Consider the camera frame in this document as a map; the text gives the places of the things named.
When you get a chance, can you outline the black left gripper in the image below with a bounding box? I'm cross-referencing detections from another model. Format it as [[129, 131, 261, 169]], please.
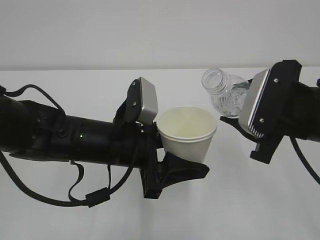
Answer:
[[109, 122, 210, 199]]

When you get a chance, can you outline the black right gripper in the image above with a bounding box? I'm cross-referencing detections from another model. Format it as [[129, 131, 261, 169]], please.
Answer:
[[219, 82, 320, 165]]

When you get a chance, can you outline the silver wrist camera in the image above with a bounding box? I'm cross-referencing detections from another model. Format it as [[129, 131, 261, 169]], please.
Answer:
[[237, 59, 303, 139], [113, 77, 159, 126]]

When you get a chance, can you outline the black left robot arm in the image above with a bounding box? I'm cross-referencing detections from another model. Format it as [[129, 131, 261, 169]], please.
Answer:
[[0, 80, 210, 207]]

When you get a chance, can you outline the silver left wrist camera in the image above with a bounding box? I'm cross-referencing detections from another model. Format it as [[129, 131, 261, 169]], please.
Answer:
[[113, 77, 159, 126]]

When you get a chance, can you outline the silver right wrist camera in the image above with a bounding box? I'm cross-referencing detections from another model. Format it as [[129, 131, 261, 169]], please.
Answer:
[[237, 59, 303, 139]]

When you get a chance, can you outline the white paper cup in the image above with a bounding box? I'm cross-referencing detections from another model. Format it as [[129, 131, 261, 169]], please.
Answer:
[[156, 105, 217, 164]]

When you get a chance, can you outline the clear plastic water bottle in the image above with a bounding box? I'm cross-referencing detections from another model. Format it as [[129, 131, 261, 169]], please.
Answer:
[[201, 68, 251, 118]]

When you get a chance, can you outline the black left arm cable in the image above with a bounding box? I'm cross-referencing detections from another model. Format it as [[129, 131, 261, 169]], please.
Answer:
[[0, 84, 137, 208]]

